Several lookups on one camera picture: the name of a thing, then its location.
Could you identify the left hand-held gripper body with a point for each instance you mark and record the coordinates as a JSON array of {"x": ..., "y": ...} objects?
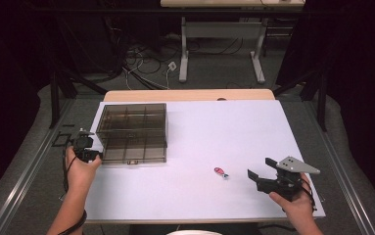
[{"x": 83, "y": 143}]

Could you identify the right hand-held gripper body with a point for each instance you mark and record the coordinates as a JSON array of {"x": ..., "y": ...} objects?
[{"x": 294, "y": 164}]

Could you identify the small red fish-shaped clip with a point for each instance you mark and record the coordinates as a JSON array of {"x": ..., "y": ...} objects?
[{"x": 219, "y": 171}]

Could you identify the smoky transparent drawer box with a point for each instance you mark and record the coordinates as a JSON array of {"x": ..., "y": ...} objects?
[{"x": 131, "y": 120}]

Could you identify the person's left hand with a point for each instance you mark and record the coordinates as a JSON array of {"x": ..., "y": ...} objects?
[{"x": 79, "y": 174}]

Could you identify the person's right hand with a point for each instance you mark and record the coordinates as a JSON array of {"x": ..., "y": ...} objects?
[{"x": 301, "y": 209}]

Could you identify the black metal stand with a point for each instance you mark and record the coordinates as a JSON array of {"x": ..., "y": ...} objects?
[
  {"x": 55, "y": 98},
  {"x": 321, "y": 101}
]

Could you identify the white table mat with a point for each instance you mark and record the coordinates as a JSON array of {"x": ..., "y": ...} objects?
[{"x": 201, "y": 137}]

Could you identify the person's white clothing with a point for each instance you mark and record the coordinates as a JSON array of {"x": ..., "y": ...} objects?
[{"x": 193, "y": 232}]

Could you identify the dark curtain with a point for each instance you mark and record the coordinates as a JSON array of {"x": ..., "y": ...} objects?
[
  {"x": 9, "y": 81},
  {"x": 364, "y": 81}
]

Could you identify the white power plug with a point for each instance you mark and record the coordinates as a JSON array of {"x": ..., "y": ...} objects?
[{"x": 172, "y": 66}]

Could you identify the white desk with metal legs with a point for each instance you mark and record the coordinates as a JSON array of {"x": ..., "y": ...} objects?
[{"x": 222, "y": 30}]

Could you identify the aluminium floor rail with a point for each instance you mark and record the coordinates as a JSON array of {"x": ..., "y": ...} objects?
[
  {"x": 345, "y": 176},
  {"x": 22, "y": 182}
]

